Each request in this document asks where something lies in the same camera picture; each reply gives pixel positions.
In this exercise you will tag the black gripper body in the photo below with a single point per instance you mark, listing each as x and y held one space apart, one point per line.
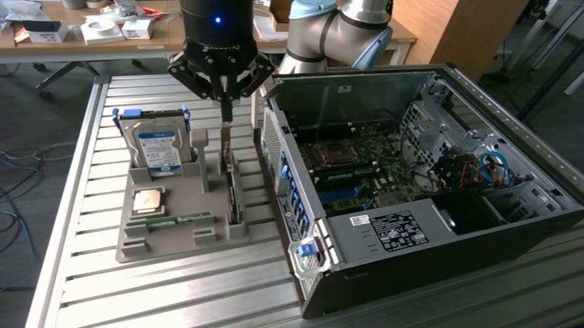
219 34

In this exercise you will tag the Nvidia GPU card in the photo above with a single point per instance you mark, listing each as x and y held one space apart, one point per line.
232 191

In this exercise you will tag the blue expansion slot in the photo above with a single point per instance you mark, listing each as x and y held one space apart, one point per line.
339 196

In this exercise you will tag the white paper stack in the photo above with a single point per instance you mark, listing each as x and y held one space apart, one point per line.
268 30

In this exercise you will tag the small white box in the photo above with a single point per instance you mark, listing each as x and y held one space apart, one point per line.
136 30

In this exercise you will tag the hard disk in blue caddy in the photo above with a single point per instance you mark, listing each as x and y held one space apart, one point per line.
156 147

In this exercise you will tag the white box with round hole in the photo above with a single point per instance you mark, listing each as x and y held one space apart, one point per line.
101 32

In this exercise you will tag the wooden desk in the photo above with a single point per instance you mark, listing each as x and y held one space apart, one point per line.
91 49

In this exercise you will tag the CPU socket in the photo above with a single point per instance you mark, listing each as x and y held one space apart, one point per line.
337 153

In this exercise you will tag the black and white box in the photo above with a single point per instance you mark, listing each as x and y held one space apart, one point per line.
45 34

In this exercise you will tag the installed RAM stick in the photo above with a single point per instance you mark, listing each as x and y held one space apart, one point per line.
346 175

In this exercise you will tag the CPU chip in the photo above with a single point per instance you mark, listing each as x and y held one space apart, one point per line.
148 201

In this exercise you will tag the grey parts rack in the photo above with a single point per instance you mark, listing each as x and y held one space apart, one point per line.
187 212

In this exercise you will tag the green motherboard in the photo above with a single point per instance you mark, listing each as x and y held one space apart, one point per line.
387 177

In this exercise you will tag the metal disk bay cage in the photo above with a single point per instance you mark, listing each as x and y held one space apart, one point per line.
433 133

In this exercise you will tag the green RAM stick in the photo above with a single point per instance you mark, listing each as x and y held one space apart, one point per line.
159 222

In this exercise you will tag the wooden cabinet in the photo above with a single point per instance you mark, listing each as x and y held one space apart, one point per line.
469 34

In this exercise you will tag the grey power supply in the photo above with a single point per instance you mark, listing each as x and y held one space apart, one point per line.
346 239

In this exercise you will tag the blue case latch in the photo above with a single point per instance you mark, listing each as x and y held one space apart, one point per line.
306 248

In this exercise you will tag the black open PC case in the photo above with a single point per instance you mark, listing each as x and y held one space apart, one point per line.
410 273

